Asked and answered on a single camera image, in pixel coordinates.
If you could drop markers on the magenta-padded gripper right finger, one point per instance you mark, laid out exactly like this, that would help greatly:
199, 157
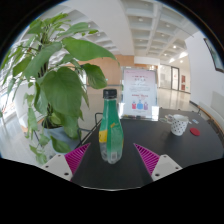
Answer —
165, 166

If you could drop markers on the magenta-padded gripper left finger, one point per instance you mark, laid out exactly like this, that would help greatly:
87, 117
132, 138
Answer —
59, 165

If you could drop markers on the green plastic drink bottle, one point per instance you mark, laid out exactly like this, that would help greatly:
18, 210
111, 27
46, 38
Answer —
111, 133

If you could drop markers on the white polka-dot mug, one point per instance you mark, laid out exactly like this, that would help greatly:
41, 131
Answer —
180, 126

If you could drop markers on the black metal chair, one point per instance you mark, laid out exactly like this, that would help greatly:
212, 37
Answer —
88, 131

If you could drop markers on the flat round red coaster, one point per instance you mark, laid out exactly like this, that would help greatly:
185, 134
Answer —
195, 132

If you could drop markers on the green leafy potted plant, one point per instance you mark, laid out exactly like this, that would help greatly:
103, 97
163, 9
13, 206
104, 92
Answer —
61, 90

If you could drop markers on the clear acrylic sign stand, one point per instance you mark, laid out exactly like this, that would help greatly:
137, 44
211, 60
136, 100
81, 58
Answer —
139, 93

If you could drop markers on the recessed ceiling lights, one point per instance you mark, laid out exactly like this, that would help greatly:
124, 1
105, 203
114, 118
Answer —
173, 46

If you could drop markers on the white bench with wooden frame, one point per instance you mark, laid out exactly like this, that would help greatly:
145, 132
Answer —
213, 113

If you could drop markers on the framed wall picture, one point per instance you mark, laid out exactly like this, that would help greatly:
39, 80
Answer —
216, 56

